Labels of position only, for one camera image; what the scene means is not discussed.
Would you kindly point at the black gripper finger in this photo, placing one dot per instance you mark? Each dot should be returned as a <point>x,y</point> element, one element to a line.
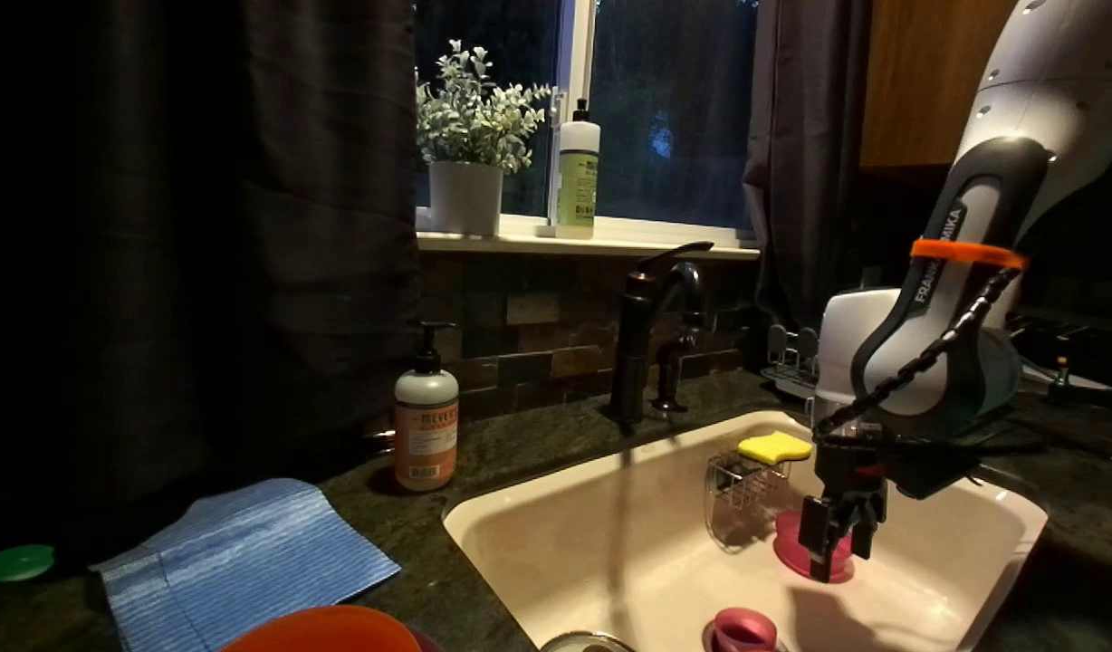
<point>867,523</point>
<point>824,533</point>

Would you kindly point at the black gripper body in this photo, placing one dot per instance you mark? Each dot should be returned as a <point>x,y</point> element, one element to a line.
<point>873,464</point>

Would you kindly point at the pink plastic cup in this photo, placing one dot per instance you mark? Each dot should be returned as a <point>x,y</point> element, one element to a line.
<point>744,631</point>

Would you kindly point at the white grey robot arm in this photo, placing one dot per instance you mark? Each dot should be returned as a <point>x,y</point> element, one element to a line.
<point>1036,112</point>

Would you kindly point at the orange plate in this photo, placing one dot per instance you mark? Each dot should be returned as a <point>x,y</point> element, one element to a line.
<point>323,631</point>

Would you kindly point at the yellow sponge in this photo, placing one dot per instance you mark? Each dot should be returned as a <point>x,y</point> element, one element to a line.
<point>774,447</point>

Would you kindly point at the white kitchen sink basin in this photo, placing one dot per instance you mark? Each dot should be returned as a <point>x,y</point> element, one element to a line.
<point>648,545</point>

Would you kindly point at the round metal rim item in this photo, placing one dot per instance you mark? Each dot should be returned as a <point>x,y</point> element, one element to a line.
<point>583,643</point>

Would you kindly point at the dark bronze sink faucet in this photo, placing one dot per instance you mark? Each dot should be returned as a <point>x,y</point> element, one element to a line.
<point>635,337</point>

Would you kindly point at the dark narrow window curtain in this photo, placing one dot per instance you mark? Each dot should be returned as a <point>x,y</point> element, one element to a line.
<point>810,148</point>

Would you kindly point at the white window sill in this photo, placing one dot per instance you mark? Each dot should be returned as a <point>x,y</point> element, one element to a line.
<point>628,235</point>

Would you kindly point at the orange label pump soap bottle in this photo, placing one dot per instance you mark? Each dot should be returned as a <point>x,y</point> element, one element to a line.
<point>424,421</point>

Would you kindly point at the green dish soap bottle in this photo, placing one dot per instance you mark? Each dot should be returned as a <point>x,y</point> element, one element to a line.
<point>572,176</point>

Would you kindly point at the green plant in white pot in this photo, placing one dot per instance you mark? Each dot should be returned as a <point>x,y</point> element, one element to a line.
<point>468,132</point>

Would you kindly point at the blue dish cloth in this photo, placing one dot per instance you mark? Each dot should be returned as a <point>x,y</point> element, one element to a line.
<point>240,564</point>

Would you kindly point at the dark grey window curtain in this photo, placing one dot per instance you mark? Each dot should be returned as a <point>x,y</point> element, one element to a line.
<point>192,241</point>

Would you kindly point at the green round lid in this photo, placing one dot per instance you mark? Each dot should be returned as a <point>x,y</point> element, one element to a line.
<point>13,564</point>

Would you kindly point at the wooden wall cabinet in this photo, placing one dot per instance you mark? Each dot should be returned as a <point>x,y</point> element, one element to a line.
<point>920,85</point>

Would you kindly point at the white window frame post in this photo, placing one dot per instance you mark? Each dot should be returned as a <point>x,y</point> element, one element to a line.
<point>578,49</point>

